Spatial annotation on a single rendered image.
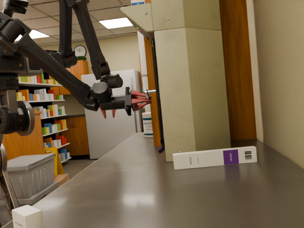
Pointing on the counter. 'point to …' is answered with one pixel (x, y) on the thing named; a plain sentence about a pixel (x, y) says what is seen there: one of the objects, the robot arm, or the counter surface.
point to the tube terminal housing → (191, 75)
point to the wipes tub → (147, 125)
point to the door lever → (148, 93)
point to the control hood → (140, 17)
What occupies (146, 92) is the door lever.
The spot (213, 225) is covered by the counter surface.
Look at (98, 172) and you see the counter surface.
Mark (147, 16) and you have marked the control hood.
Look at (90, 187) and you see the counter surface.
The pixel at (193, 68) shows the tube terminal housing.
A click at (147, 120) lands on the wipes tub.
